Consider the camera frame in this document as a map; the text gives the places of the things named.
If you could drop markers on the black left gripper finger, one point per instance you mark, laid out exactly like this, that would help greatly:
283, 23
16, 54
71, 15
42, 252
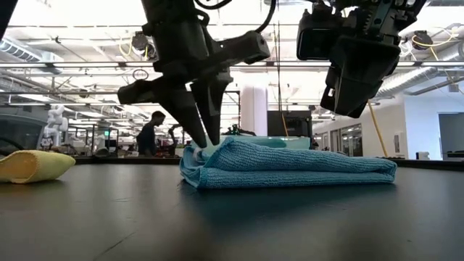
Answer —
185, 108
214, 105

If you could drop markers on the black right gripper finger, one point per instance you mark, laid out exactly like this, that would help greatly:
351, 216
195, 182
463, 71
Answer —
362, 72
328, 101

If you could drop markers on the teal plastic bin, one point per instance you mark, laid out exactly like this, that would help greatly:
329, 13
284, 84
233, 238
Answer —
301, 142

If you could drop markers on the light blue microfiber towel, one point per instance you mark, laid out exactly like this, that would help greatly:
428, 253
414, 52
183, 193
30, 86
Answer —
290, 170

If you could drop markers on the yellow microfiber towel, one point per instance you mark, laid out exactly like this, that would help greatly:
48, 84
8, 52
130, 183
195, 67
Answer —
32, 166

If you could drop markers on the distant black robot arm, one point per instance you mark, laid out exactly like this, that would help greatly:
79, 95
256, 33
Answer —
239, 131

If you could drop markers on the white square pillar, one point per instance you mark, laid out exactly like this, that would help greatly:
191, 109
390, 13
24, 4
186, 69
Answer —
254, 108

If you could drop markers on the black monitor screen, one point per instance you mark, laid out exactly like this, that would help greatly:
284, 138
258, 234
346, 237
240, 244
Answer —
290, 123

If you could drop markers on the person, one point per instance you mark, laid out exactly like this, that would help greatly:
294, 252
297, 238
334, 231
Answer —
146, 139

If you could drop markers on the white robot figure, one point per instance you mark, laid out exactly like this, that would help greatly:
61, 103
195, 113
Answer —
54, 123

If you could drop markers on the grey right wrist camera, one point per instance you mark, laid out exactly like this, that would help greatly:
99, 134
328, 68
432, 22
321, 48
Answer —
319, 40

